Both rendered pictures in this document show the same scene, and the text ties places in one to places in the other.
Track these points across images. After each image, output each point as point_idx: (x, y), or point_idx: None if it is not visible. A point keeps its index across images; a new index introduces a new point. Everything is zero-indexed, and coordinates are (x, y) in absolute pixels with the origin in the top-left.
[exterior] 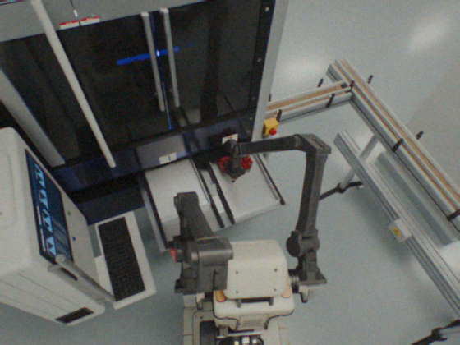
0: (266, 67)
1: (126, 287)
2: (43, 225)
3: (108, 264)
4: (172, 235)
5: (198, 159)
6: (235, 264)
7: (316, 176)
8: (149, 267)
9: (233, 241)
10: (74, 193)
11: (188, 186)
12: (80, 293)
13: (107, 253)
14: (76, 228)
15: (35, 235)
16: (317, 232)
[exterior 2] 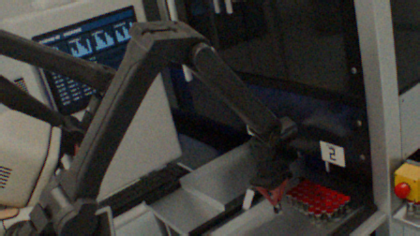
0: (357, 2)
1: (105, 205)
2: (67, 39)
3: (130, 184)
4: (166, 201)
5: (303, 174)
6: (4, 113)
7: (114, 79)
8: (134, 215)
9: (58, 131)
10: (202, 130)
11: (248, 184)
12: None
13: (142, 179)
14: (137, 123)
15: (46, 29)
16: (79, 207)
